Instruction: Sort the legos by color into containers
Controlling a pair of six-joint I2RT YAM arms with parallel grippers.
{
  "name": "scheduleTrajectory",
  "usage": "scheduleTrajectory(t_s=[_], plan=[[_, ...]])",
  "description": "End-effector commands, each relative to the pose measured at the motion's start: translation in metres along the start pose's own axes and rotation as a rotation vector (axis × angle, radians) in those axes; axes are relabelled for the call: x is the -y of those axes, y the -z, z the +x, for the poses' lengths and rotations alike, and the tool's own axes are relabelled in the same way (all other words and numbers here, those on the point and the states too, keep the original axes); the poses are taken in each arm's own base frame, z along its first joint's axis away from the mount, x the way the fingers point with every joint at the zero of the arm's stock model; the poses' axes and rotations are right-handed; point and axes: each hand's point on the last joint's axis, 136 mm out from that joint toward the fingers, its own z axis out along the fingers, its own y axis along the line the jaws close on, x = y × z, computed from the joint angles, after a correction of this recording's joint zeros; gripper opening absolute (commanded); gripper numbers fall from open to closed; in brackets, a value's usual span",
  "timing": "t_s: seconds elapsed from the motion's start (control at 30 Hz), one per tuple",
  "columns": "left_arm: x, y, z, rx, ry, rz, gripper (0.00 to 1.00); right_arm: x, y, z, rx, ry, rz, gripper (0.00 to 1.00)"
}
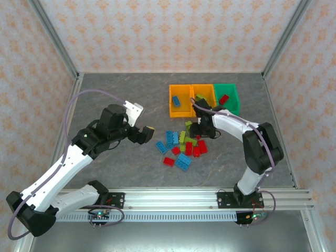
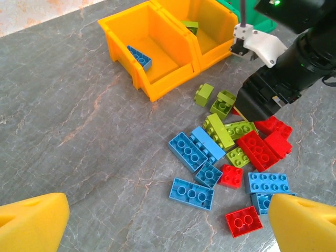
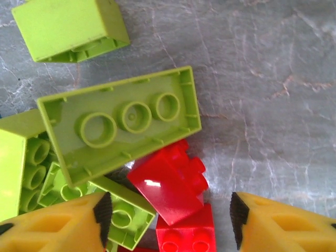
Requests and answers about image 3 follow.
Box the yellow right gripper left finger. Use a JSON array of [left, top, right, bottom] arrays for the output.
[[0, 191, 113, 252]]

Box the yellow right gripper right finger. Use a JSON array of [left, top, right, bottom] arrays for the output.
[[229, 191, 336, 252]]

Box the long lime green lego brick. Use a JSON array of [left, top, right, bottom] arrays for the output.
[[36, 65, 202, 188], [0, 109, 62, 223]]

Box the red lego brick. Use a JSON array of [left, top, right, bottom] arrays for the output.
[[155, 203, 217, 252], [127, 139, 210, 227]]

